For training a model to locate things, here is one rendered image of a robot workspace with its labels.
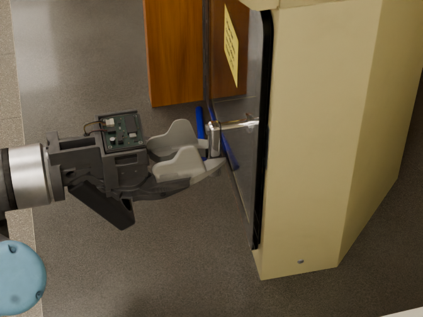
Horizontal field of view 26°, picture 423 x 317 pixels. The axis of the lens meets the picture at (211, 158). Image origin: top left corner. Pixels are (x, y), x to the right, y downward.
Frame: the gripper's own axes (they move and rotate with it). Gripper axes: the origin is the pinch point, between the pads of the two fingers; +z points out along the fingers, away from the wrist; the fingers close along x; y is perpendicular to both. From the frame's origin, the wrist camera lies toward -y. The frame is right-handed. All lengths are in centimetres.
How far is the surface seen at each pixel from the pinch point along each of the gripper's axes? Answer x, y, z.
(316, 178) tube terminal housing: -5.3, -0.7, 11.8
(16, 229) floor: 88, -115, -37
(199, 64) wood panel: 31.7, -12.8, 4.5
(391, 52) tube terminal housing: -1.0, 14.4, 20.8
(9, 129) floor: 128, -115, -36
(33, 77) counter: 43, -21, -22
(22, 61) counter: 47, -21, -23
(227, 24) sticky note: 12.0, 11.0, 4.4
